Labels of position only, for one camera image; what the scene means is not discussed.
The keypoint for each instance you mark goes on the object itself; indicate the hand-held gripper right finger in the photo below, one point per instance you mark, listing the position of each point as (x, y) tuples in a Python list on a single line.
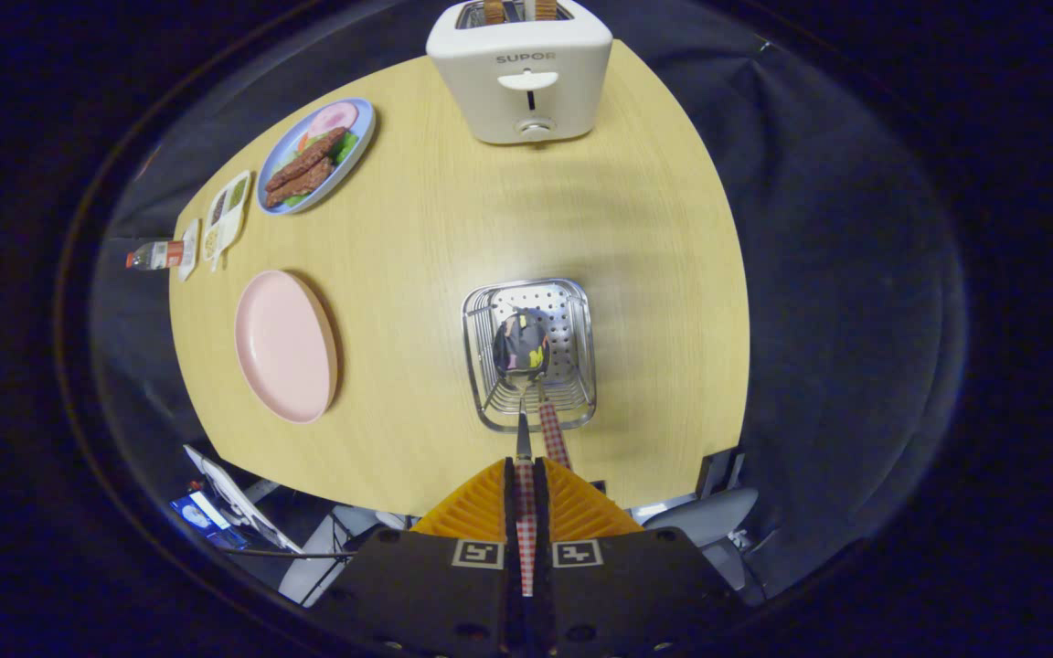
[(622, 594)]

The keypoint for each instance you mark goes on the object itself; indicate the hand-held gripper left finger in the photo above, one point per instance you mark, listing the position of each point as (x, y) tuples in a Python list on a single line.
[(435, 594)]

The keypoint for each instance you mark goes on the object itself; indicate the white flat panel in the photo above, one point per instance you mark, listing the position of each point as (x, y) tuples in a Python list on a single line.
[(239, 498)]

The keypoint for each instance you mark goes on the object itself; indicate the blue lit screen device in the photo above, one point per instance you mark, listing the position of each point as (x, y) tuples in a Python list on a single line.
[(202, 519)]

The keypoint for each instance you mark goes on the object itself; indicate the pink plate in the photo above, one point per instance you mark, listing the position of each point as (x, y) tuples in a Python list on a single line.
[(284, 347)]

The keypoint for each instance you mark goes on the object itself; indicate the small white packet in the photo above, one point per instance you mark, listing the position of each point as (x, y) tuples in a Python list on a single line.
[(188, 249)]

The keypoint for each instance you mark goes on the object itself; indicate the brown meat strip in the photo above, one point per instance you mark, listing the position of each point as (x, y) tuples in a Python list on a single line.
[(307, 160), (300, 185)]

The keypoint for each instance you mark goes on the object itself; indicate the white sectioned sauce tray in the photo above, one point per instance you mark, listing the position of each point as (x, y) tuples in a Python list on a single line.
[(227, 215)]

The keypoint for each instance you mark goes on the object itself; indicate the clear plastic bottle red cap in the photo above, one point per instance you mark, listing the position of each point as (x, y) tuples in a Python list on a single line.
[(156, 255)]

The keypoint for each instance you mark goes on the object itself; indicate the green lettuce leaf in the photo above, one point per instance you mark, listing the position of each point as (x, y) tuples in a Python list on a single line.
[(346, 148)]

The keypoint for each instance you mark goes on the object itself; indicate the blue plate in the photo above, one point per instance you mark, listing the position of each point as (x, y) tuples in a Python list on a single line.
[(364, 119)]

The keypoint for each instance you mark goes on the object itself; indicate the pink ham slice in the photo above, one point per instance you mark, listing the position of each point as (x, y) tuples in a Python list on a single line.
[(335, 117)]

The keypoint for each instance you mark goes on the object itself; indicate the white toaster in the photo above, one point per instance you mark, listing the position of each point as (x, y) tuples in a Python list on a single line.
[(517, 100)]

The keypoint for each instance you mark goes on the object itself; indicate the toast slice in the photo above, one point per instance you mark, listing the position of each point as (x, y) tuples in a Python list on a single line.
[(547, 9), (494, 10)]

